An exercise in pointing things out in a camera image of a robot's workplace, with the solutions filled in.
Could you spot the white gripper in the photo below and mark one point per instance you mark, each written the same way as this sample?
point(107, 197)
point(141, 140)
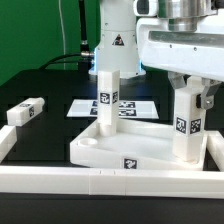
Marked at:
point(183, 36)

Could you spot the white desk top tray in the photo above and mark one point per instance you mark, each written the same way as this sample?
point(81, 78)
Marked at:
point(136, 145)

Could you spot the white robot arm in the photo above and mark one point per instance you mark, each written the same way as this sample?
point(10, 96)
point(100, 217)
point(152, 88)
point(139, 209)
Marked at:
point(118, 40)

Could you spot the white right fence wall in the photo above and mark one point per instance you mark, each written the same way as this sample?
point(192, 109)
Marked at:
point(215, 146)

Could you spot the white fence wall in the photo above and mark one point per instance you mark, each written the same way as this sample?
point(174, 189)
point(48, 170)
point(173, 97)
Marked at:
point(215, 146)
point(115, 182)
point(8, 138)

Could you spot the white marker base plate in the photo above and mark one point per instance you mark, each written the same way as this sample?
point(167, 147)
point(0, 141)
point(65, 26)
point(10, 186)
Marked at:
point(127, 109)

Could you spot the white front fence wall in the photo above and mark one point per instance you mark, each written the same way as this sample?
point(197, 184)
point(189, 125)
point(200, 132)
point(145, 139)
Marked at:
point(115, 182)

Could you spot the white left fence wall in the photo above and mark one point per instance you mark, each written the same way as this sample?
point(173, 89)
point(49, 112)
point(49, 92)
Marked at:
point(8, 138)

